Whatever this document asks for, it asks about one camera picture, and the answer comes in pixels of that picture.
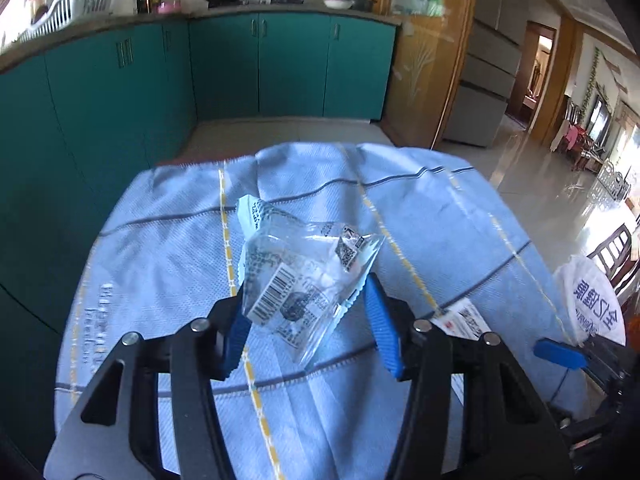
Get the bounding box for white plastic trash basket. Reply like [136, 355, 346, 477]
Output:
[552, 253, 627, 348]

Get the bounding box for teal lower cabinets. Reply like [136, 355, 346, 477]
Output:
[1, 24, 421, 467]

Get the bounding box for wooden glass sliding door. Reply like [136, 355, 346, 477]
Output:
[375, 0, 476, 148]

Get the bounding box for white printed trash bag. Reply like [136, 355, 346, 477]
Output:
[552, 253, 627, 348]

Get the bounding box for blue checked tablecloth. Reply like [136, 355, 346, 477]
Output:
[54, 143, 588, 479]

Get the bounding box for silver refrigerator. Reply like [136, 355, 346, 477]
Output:
[442, 0, 528, 148]

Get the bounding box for small white red packet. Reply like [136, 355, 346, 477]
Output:
[431, 298, 491, 340]

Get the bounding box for clear plastic wrapper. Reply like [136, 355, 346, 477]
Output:
[236, 195, 385, 367]

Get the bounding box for pink bowl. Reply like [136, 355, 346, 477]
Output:
[156, 0, 182, 14]

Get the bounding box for white bowl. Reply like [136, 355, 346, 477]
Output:
[323, 0, 352, 10]

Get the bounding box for red wooden chair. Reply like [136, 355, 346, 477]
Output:
[588, 224, 639, 304]

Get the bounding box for white dish rack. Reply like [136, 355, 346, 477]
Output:
[17, 0, 112, 44]

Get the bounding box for black cooking pot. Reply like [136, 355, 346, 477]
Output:
[350, 0, 378, 13]

